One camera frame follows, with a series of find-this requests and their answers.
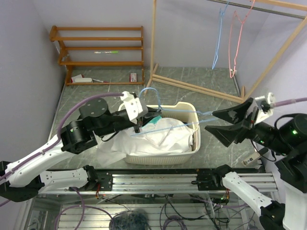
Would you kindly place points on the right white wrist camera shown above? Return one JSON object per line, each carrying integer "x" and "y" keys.
{"x": 265, "y": 105}

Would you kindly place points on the cream plastic laundry basket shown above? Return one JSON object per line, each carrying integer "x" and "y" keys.
{"x": 186, "y": 113}

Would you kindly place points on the teal t shirt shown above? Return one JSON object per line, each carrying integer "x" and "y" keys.
{"x": 155, "y": 120}

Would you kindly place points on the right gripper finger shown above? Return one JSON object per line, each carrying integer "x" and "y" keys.
{"x": 227, "y": 134}
{"x": 234, "y": 114}

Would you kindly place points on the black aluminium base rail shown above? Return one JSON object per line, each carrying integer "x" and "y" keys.
{"x": 162, "y": 181}

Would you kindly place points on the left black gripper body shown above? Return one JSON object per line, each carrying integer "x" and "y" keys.
{"x": 139, "y": 124}

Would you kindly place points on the white t shirt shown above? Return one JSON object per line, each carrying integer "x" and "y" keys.
{"x": 166, "y": 135}

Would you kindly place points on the red white pen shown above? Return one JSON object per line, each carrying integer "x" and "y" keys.
{"x": 100, "y": 81}

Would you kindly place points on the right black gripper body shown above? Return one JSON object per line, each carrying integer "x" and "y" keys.
{"x": 251, "y": 121}

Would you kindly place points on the metal hanging rod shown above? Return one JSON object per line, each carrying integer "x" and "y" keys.
{"x": 258, "y": 9}

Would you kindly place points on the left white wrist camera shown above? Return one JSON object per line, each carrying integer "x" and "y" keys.
{"x": 135, "y": 107}

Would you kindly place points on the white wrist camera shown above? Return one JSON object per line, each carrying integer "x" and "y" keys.
{"x": 265, "y": 105}
{"x": 135, "y": 107}

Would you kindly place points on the green white marker pen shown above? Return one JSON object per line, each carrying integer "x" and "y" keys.
{"x": 106, "y": 52}

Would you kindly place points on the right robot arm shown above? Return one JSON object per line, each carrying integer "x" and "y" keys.
{"x": 289, "y": 141}

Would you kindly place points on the white box on rack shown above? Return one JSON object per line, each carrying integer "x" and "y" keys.
{"x": 81, "y": 79}

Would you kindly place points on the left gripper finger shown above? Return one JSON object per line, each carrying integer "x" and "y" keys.
{"x": 153, "y": 111}
{"x": 149, "y": 118}

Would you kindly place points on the wooden shoe rack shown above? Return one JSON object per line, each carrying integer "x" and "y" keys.
{"x": 64, "y": 58}

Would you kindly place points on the red white small box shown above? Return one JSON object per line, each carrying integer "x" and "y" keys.
{"x": 133, "y": 77}

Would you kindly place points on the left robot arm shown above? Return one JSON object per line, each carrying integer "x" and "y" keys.
{"x": 77, "y": 132}

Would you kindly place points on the pink wire hanger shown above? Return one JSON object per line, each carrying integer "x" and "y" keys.
{"x": 235, "y": 34}

